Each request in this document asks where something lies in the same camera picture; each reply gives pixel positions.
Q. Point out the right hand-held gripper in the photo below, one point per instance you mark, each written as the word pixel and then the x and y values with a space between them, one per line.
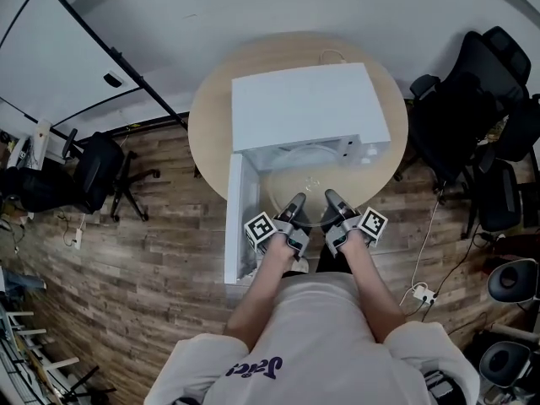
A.
pixel 372 224

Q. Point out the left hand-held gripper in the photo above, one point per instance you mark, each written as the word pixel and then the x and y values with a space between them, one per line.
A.
pixel 261 230

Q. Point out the clear glass turntable plate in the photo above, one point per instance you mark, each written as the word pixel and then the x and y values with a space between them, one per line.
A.
pixel 314 171

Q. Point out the white microwave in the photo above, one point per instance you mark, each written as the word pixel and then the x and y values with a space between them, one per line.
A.
pixel 304 104

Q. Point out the person's left forearm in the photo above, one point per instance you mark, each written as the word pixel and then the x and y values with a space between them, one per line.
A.
pixel 263 285

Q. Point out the person's right forearm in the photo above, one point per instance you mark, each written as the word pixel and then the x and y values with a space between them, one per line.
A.
pixel 373 285

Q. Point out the person's black trousers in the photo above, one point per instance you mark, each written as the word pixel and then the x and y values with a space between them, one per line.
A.
pixel 333 260

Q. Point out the white power strip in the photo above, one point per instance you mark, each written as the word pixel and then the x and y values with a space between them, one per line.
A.
pixel 424 293

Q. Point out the person's white shirt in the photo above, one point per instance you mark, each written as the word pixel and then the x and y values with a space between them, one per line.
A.
pixel 320 340

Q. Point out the tall black mesh office chair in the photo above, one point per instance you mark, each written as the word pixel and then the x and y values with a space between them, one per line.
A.
pixel 460 116

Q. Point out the black office chair with armrests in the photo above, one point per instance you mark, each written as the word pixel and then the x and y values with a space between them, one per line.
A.
pixel 500 192

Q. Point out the round black and white stool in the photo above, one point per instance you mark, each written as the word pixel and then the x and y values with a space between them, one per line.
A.
pixel 512 279
pixel 504 361

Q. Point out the small black office chair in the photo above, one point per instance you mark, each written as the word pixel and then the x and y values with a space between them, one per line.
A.
pixel 99 171

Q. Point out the white power adapter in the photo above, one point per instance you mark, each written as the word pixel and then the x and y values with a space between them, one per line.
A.
pixel 78 234

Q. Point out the black whiteboard eraser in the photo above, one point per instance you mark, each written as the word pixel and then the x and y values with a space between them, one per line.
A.
pixel 113 79

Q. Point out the black bag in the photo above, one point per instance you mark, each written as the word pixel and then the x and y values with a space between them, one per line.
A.
pixel 38 188

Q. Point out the black-framed whiteboard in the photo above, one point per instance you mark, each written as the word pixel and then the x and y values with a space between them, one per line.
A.
pixel 55 53

